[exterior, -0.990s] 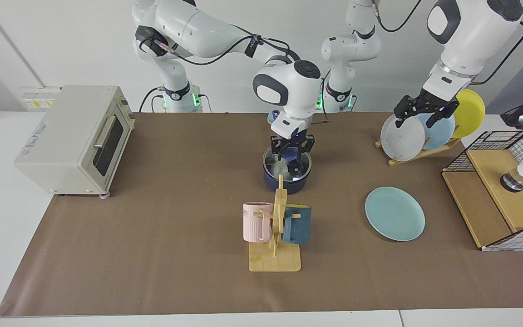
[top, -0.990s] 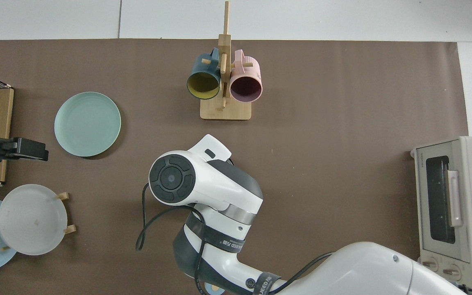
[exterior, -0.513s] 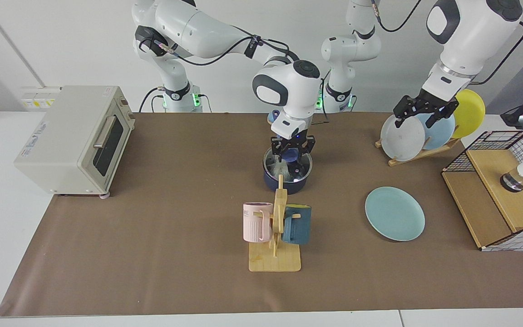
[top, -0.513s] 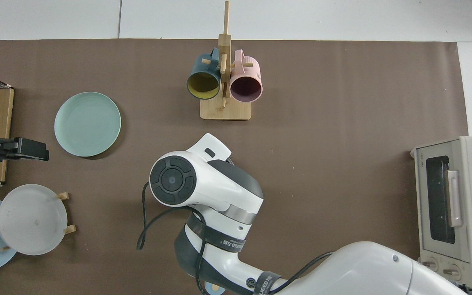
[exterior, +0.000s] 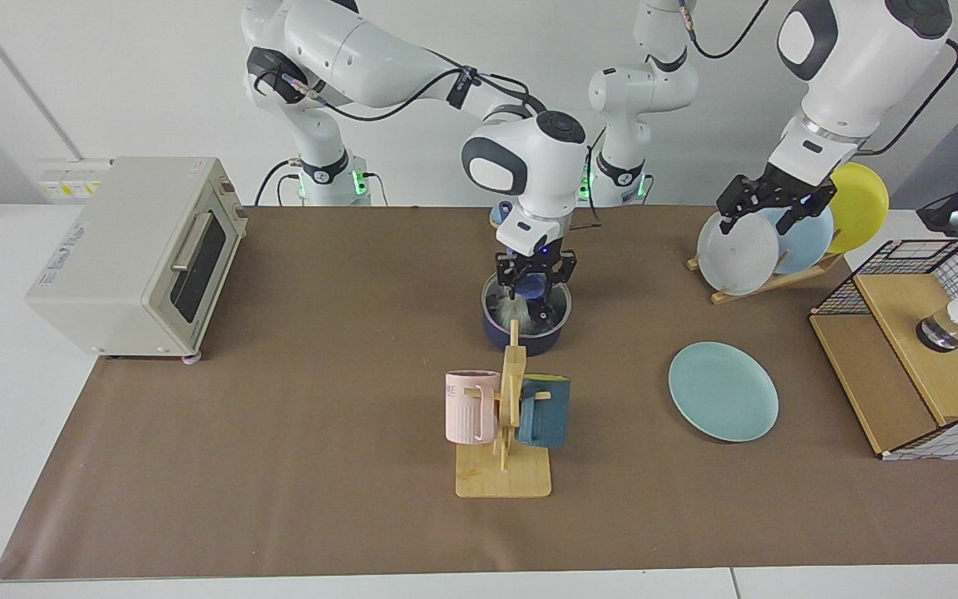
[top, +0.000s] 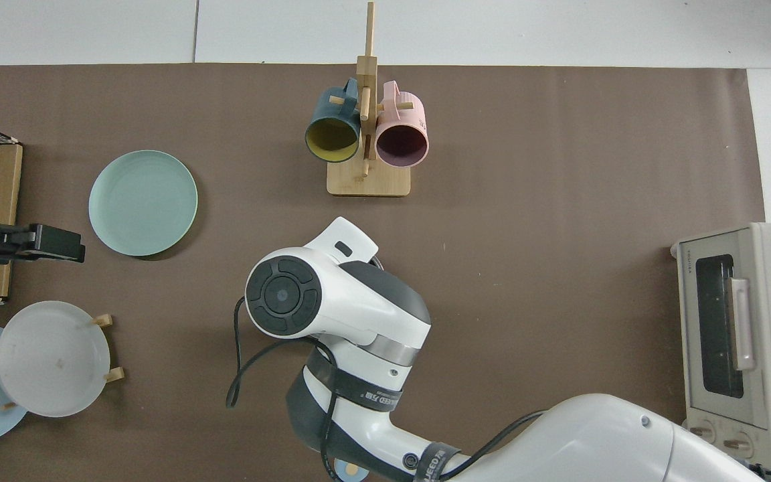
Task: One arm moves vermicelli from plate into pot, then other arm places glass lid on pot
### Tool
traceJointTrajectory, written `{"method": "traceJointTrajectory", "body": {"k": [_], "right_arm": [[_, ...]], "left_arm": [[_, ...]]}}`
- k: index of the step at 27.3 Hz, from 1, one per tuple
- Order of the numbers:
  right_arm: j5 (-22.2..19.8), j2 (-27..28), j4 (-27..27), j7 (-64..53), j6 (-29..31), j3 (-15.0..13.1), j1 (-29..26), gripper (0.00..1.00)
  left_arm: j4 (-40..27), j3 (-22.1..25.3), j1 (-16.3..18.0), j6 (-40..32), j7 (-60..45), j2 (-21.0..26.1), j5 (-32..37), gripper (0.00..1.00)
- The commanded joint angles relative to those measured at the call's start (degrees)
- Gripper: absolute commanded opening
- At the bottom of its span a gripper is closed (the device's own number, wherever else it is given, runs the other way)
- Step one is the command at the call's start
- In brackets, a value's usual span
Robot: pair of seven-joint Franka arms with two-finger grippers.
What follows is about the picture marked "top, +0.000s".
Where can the pink cup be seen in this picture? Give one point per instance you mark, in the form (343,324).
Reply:
(409,114)

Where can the wooden cup stand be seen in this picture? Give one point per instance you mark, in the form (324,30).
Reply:
(369,182)

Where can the dark teal cup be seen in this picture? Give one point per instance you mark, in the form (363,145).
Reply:
(322,118)

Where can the white plate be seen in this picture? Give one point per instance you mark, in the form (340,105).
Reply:
(51,361)

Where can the brown table cloth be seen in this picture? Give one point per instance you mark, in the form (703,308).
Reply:
(225,120)

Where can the green plate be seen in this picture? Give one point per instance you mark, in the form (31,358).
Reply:
(143,203)

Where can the wooden plate rack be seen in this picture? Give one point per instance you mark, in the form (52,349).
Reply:
(116,375)

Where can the small blue round thing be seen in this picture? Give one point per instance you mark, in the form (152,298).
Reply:
(352,471)

